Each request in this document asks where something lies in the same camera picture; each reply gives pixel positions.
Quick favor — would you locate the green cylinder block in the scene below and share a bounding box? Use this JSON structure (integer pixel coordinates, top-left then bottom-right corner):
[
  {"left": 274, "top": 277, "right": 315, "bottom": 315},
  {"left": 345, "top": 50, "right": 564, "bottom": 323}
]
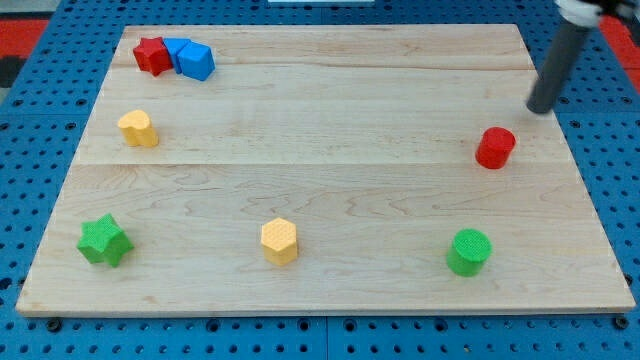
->
[{"left": 446, "top": 228, "right": 493, "bottom": 277}]

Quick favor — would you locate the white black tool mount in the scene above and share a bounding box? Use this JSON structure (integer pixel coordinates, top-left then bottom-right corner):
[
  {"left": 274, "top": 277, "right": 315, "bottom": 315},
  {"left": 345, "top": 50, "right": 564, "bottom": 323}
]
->
[{"left": 555, "top": 0, "right": 639, "bottom": 27}]

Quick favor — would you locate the green star block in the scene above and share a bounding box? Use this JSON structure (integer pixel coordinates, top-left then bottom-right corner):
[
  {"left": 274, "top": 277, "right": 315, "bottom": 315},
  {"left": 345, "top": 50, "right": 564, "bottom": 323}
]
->
[{"left": 76, "top": 213, "right": 134, "bottom": 267}]

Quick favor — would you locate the red star block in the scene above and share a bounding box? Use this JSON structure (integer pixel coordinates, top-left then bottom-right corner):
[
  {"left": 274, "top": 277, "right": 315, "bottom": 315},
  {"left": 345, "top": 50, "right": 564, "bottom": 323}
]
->
[{"left": 133, "top": 37, "right": 173, "bottom": 76}]

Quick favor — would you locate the wooden board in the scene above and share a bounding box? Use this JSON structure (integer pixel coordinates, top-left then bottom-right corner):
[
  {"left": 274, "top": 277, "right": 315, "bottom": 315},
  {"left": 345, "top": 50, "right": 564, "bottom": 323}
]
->
[{"left": 16, "top": 24, "right": 636, "bottom": 318}]

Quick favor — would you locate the blue block behind cube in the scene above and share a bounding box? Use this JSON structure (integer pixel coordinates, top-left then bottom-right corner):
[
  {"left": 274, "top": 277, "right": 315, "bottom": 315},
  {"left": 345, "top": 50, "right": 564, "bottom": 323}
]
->
[{"left": 163, "top": 37, "right": 191, "bottom": 74}]

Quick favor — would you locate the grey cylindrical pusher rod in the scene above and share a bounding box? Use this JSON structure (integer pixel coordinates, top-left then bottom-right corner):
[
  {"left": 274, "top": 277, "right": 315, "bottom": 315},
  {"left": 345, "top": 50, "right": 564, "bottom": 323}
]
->
[{"left": 526, "top": 20, "right": 592, "bottom": 114}]

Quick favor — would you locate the red cylinder block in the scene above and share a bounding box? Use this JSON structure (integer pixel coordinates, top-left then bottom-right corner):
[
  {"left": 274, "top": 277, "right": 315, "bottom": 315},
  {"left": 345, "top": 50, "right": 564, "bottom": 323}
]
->
[{"left": 475, "top": 127, "right": 516, "bottom": 170}]

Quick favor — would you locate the yellow heart block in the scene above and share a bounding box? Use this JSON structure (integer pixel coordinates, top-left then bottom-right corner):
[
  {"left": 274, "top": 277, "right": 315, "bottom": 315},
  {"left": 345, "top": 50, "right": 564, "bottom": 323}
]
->
[{"left": 117, "top": 110, "right": 159, "bottom": 147}]

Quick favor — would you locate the yellow hexagon block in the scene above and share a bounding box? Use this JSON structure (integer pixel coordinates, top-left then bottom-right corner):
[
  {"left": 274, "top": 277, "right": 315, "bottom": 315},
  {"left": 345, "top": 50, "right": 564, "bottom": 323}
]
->
[{"left": 260, "top": 218, "right": 298, "bottom": 266}]

